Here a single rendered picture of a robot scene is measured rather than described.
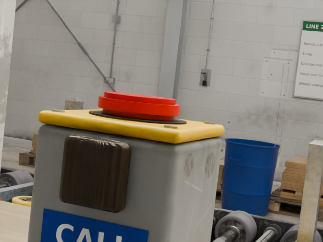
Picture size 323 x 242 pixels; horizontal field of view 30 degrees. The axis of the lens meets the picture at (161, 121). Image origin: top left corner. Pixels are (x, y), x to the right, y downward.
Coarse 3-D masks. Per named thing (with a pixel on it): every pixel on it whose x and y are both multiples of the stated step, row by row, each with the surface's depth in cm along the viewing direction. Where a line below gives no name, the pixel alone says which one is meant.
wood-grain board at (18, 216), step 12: (0, 204) 143; (12, 204) 144; (0, 216) 132; (12, 216) 133; (24, 216) 134; (0, 228) 123; (12, 228) 124; (24, 228) 125; (0, 240) 114; (12, 240) 115; (24, 240) 116
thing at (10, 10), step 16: (0, 0) 145; (0, 16) 146; (0, 32) 146; (0, 48) 146; (0, 64) 147; (0, 80) 148; (0, 96) 148; (0, 112) 149; (0, 128) 150; (0, 144) 151; (0, 160) 152
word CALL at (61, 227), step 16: (48, 224) 27; (64, 224) 27; (80, 224) 27; (96, 224) 26; (112, 224) 26; (48, 240) 27; (64, 240) 27; (80, 240) 27; (96, 240) 26; (112, 240) 26; (128, 240) 26; (144, 240) 26
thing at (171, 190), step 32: (64, 128) 27; (96, 128) 26; (128, 128) 26; (160, 128) 25; (192, 128) 27; (160, 160) 25; (192, 160) 27; (32, 192) 28; (128, 192) 26; (160, 192) 25; (192, 192) 28; (32, 224) 28; (128, 224) 26; (160, 224) 25; (192, 224) 28
